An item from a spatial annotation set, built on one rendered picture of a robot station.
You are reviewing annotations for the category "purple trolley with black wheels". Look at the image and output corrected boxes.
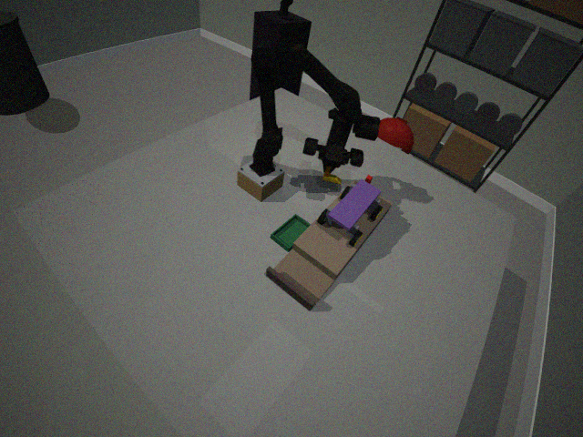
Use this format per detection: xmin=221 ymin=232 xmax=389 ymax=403
xmin=317 ymin=179 xmax=384 ymax=247

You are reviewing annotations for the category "green tray rim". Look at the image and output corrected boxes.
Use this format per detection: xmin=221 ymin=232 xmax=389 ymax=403
xmin=271 ymin=214 xmax=311 ymax=252

